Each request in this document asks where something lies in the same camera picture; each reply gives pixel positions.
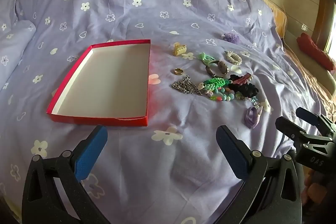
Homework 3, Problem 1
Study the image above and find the purple bow hair tie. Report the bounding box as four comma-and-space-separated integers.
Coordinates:
244, 105, 263, 129

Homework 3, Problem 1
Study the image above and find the brown wrist watch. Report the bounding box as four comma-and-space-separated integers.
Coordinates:
205, 60, 229, 77

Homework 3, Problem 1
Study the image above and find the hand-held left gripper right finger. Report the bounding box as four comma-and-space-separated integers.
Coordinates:
215, 125, 303, 224

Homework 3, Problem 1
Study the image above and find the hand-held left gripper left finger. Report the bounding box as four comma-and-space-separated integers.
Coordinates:
22, 125, 111, 224

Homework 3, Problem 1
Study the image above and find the green hair tie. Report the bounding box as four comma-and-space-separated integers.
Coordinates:
198, 52, 217, 65

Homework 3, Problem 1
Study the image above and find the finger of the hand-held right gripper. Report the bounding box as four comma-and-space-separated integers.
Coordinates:
296, 107, 326, 126
275, 116, 307, 141

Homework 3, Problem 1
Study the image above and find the blue crystal bracelet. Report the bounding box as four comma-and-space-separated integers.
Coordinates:
236, 92, 261, 106

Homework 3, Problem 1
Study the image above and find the wooden door frame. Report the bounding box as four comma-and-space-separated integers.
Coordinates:
312, 0, 336, 52

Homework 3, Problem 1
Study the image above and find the purple scrunchie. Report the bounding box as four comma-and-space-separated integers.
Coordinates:
222, 33, 241, 44

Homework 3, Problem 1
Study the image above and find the green woven bracelet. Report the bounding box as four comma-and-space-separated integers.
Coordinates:
197, 77, 230, 90

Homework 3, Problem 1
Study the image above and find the white pearl bracelet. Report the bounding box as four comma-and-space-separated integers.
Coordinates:
224, 50, 242, 65

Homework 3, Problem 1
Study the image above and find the red cloth roll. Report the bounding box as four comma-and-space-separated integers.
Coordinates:
297, 33, 335, 71

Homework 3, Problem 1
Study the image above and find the black scrunchie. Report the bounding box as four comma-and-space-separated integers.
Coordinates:
228, 75, 259, 98

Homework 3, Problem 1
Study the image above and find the yellow hair claw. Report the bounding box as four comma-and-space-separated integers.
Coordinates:
172, 42, 187, 57

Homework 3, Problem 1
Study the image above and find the red cardboard box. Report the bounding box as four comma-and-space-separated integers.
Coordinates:
47, 39, 152, 127

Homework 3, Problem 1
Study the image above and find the person's right hand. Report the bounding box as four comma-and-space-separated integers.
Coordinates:
302, 168, 332, 207

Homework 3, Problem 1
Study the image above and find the silver chain necklace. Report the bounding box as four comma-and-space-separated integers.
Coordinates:
172, 75, 204, 96

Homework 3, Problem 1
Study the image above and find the pink hair clip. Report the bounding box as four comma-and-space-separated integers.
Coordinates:
229, 73, 252, 86

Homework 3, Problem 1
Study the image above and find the colourful bead bracelet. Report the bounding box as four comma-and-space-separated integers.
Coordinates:
204, 86, 240, 102

